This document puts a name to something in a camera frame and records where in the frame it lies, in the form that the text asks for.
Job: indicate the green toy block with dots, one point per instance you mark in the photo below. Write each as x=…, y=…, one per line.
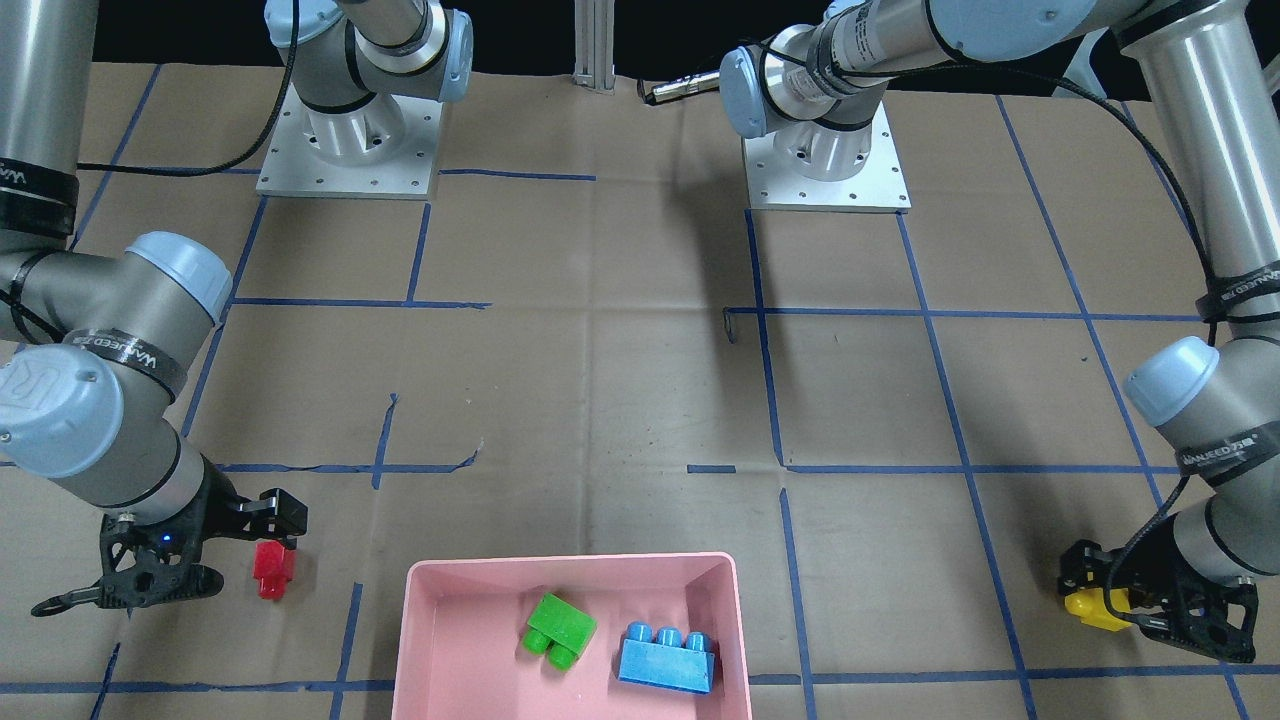
x=558, y=631

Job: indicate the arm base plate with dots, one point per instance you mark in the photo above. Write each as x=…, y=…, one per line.
x=385, y=150
x=807, y=167

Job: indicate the blue toy block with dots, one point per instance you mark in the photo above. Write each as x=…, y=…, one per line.
x=666, y=658

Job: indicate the aluminium frame post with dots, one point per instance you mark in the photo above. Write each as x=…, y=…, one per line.
x=593, y=38

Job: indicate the pink plastic box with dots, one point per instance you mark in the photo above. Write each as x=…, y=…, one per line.
x=460, y=655

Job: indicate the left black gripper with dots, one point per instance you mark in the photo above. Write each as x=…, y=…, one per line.
x=1084, y=567

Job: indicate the red toy block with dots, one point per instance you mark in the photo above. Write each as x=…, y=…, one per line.
x=273, y=569

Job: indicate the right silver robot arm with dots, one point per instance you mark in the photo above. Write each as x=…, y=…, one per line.
x=108, y=342

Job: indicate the yellow toy block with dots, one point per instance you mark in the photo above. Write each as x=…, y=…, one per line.
x=1089, y=606

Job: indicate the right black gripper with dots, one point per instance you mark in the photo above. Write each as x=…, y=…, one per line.
x=219, y=505

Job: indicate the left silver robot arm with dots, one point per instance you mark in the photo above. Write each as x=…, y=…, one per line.
x=1213, y=399

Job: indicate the brown paper table cover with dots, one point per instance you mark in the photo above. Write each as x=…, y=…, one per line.
x=587, y=342

